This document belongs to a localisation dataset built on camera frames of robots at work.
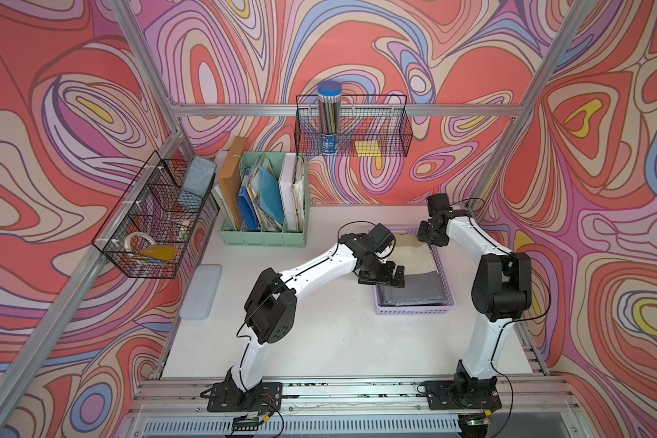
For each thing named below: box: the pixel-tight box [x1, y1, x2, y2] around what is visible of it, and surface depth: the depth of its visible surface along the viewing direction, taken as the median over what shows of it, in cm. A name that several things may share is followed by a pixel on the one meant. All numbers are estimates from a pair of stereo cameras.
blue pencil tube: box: [317, 80, 343, 156], surface depth 77 cm
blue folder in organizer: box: [237, 186, 261, 231], surface depth 98 cm
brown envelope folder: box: [217, 135, 245, 230], surface depth 95 cm
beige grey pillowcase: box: [376, 234, 447, 307], surface depth 90 cm
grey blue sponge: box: [177, 155, 218, 209], surface depth 83 cm
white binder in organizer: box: [278, 152, 299, 232], surface depth 98 cm
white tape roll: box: [124, 231, 158, 254], surface depth 70 cm
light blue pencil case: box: [178, 263, 223, 320], surface depth 93 cm
